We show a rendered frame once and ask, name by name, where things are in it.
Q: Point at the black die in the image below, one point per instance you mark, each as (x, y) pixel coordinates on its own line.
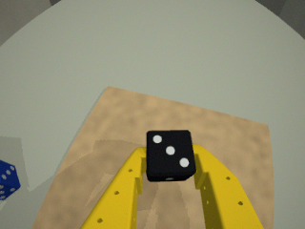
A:
(169, 156)

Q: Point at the tan mat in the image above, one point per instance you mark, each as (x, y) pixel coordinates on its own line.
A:
(118, 124)

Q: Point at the blue die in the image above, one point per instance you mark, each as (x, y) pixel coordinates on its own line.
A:
(9, 181)

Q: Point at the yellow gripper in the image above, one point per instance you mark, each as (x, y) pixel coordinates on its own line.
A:
(225, 204)

